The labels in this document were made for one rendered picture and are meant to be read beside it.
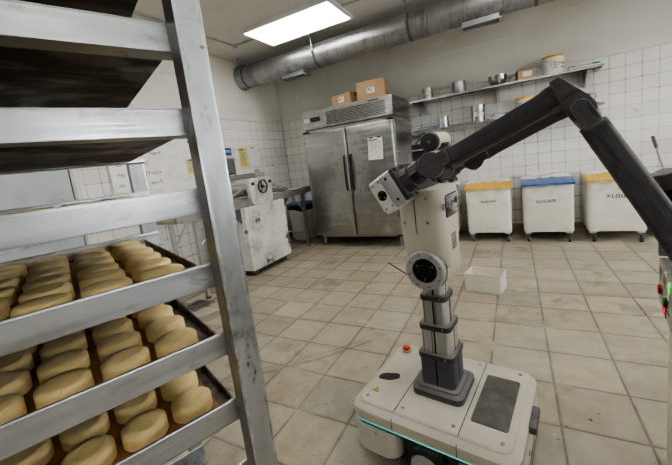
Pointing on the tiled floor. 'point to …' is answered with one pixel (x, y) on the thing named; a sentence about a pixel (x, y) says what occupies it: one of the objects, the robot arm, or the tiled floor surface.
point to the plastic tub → (485, 280)
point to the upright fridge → (354, 164)
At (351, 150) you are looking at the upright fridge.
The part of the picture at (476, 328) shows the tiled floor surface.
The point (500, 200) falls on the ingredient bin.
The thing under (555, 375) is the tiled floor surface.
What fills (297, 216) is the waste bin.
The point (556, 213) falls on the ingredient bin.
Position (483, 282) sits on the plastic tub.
